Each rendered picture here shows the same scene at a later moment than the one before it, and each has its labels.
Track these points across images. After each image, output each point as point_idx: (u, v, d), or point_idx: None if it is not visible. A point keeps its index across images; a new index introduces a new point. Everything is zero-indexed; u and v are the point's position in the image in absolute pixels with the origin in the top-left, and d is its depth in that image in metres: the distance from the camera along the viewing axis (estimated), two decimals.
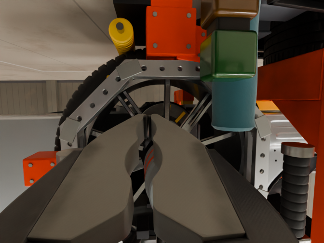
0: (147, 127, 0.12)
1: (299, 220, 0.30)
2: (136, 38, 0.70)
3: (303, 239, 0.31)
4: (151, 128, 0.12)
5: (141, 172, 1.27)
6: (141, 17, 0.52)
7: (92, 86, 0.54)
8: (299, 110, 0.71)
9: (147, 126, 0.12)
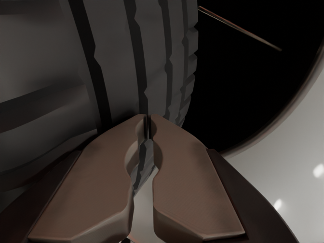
0: (147, 127, 0.12)
1: None
2: None
3: None
4: (151, 128, 0.12)
5: (211, 79, 0.70)
6: None
7: None
8: None
9: (147, 126, 0.12)
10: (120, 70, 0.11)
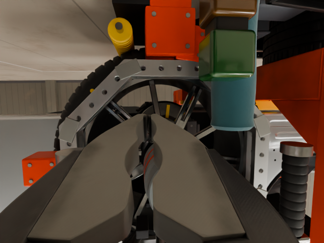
0: (147, 127, 0.12)
1: (298, 219, 0.30)
2: (135, 38, 0.70)
3: (302, 238, 0.31)
4: (151, 128, 0.12)
5: None
6: (140, 17, 0.52)
7: (78, 102, 0.54)
8: (298, 109, 0.71)
9: (147, 126, 0.12)
10: None
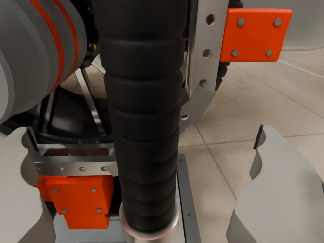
0: (34, 139, 0.11)
1: None
2: None
3: None
4: (258, 139, 0.11)
5: None
6: (118, 190, 0.53)
7: None
8: None
9: (34, 138, 0.11)
10: None
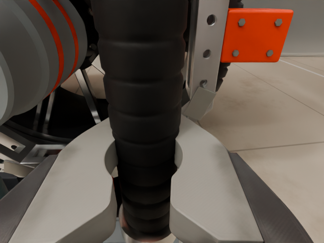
0: None
1: None
2: None
3: None
4: None
5: None
6: (118, 190, 0.53)
7: None
8: None
9: None
10: None
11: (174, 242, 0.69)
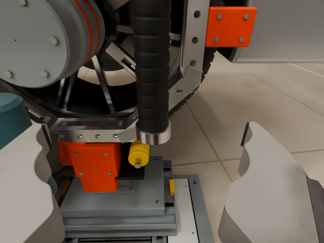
0: (49, 136, 0.12)
1: None
2: None
3: None
4: (245, 136, 0.11)
5: None
6: (125, 160, 0.62)
7: None
8: None
9: (48, 134, 0.12)
10: None
11: (172, 212, 0.79)
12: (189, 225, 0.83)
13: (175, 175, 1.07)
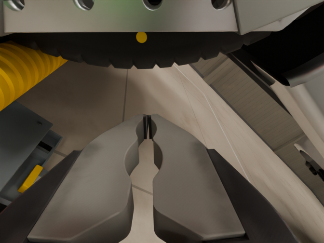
0: (147, 127, 0.12)
1: None
2: None
3: None
4: (151, 128, 0.12)
5: None
6: None
7: (186, 40, 0.22)
8: None
9: (147, 126, 0.12)
10: None
11: None
12: None
13: (46, 171, 0.64)
